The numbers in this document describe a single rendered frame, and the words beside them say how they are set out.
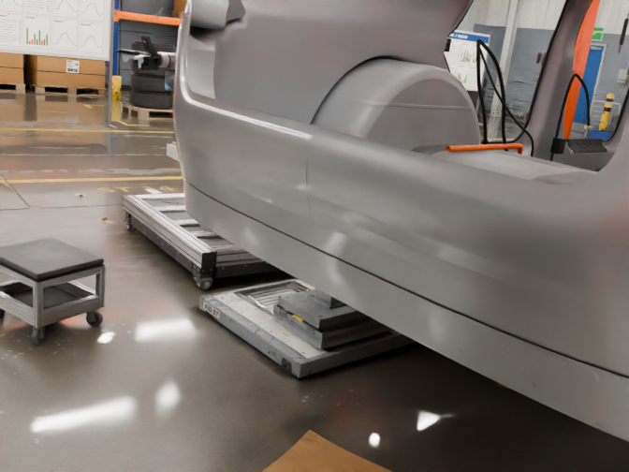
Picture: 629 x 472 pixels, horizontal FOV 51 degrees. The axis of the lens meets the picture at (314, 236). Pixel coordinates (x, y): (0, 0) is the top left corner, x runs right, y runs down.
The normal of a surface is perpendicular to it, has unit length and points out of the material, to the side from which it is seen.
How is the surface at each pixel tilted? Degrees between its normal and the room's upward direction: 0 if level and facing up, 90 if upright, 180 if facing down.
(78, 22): 90
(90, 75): 90
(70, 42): 90
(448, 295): 109
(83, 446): 0
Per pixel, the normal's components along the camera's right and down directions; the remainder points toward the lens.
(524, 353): -0.69, 0.33
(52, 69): 0.59, 0.29
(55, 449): 0.11, -0.95
